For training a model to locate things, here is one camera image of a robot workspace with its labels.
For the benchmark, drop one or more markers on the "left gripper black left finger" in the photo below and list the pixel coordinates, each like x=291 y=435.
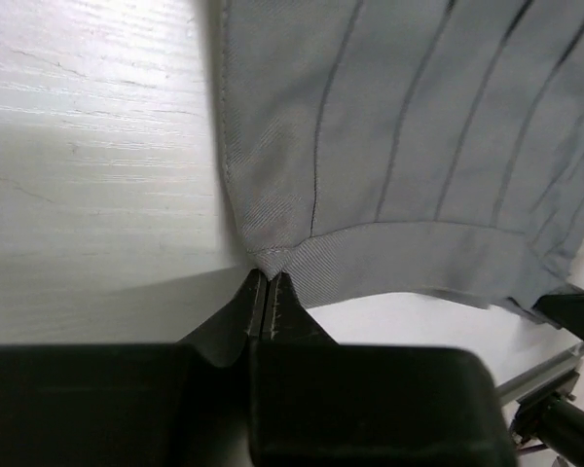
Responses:
x=132 y=404

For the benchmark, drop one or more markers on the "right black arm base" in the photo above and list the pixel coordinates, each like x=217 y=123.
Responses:
x=547 y=420

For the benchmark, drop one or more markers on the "grey pleated skirt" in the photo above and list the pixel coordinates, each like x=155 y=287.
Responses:
x=434 y=147

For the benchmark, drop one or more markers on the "aluminium front rail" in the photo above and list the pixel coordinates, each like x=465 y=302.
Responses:
x=540 y=375

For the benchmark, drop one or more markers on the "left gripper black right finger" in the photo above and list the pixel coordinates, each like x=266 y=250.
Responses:
x=316 y=402

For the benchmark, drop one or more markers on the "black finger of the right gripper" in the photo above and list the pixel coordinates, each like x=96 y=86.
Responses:
x=566 y=310

